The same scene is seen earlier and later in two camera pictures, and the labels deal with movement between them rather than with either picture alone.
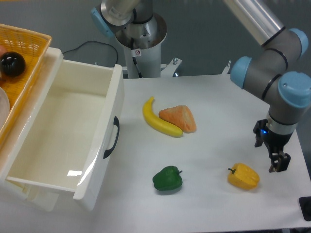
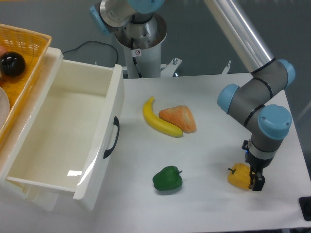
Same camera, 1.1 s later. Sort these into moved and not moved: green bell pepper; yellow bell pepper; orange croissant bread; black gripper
Moved: black gripper
Not moved: yellow bell pepper; orange croissant bread; green bell pepper
